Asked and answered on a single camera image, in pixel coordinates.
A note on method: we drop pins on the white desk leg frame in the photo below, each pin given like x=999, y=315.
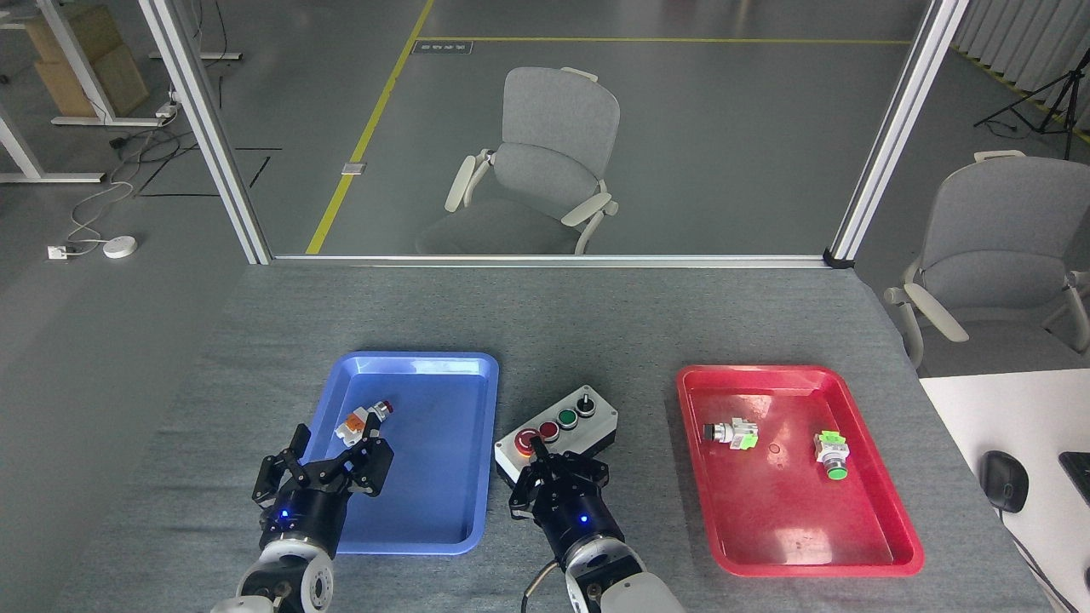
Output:
x=81, y=68
x=34, y=176

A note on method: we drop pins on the silver aluminium post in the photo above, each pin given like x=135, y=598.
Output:
x=894, y=128
x=204, y=128

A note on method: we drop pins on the grey metal floor plate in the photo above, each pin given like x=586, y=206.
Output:
x=353, y=168

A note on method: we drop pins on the white round floor disc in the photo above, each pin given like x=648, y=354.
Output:
x=120, y=247

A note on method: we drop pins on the green push button switch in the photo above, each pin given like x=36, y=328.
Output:
x=832, y=447

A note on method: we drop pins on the black computer mouse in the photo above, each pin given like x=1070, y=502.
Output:
x=1003, y=481

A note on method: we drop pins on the red plastic tray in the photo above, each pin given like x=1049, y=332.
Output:
x=766, y=511

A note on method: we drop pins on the white control box with buttons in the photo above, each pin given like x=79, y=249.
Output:
x=600, y=421

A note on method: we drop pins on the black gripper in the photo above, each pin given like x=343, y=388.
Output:
x=575, y=519
x=306, y=515

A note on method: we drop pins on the brown cardboard box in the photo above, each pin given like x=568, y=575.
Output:
x=94, y=30
x=119, y=81

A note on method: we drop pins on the black selector switch green block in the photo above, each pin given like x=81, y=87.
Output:
x=737, y=434

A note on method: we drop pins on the grey office chair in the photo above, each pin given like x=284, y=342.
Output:
x=1005, y=221
x=553, y=119

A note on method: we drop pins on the black keyboard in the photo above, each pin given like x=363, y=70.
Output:
x=1080, y=472

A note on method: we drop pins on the black tripod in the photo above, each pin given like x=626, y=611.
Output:
x=1067, y=94

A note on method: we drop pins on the silver aluminium rail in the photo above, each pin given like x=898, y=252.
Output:
x=553, y=260

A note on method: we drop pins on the blue plastic tray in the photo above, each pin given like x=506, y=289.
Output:
x=434, y=477

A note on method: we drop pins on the red push button switch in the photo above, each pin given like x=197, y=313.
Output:
x=358, y=423

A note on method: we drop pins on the white floor socket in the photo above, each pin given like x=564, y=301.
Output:
x=58, y=252

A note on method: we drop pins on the white power strip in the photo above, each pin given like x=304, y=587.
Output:
x=167, y=108

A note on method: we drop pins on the black corner bracket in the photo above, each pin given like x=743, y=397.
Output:
x=839, y=258

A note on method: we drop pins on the white side table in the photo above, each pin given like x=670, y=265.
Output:
x=1022, y=409

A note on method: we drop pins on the white pleated curtain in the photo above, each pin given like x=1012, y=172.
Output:
x=1022, y=42

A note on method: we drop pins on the dark floor label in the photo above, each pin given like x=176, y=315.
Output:
x=443, y=47

